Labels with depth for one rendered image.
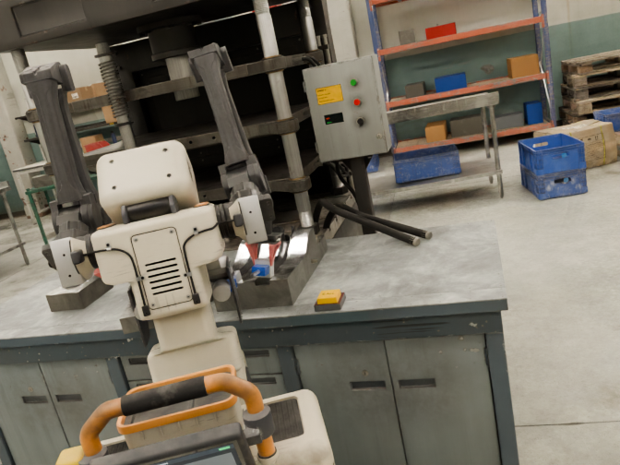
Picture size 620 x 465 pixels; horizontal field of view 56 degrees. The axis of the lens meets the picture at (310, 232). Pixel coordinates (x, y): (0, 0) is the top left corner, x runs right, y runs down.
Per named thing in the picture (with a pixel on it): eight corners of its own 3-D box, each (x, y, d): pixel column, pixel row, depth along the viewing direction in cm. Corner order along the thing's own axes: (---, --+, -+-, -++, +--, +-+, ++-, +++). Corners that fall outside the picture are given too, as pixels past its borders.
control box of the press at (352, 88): (424, 378, 272) (370, 55, 232) (360, 381, 281) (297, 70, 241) (427, 354, 293) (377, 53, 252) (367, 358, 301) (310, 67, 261)
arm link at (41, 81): (6, 60, 140) (49, 52, 141) (28, 70, 154) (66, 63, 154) (56, 241, 145) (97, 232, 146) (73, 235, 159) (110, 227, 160)
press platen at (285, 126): (310, 163, 240) (300, 116, 234) (50, 204, 277) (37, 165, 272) (347, 130, 316) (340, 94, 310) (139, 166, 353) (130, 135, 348)
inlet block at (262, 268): (259, 285, 171) (259, 267, 170) (244, 283, 172) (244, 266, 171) (274, 275, 184) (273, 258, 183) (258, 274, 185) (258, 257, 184)
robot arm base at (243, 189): (221, 208, 139) (271, 197, 140) (217, 184, 144) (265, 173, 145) (229, 231, 146) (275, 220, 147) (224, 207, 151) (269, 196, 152)
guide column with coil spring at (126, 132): (182, 316, 285) (102, 41, 249) (172, 317, 287) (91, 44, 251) (186, 312, 290) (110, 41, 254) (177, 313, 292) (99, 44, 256)
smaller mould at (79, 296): (84, 308, 217) (78, 292, 215) (51, 312, 221) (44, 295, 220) (113, 287, 235) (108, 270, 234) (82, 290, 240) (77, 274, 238)
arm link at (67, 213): (55, 231, 141) (78, 225, 142) (57, 199, 147) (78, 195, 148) (71, 252, 149) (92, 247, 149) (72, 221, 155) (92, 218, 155)
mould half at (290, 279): (292, 305, 180) (283, 265, 177) (217, 312, 188) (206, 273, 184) (327, 249, 226) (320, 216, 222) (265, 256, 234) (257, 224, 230)
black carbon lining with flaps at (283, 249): (276, 279, 186) (269, 251, 183) (230, 283, 190) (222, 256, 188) (303, 242, 218) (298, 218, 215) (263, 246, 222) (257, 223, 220)
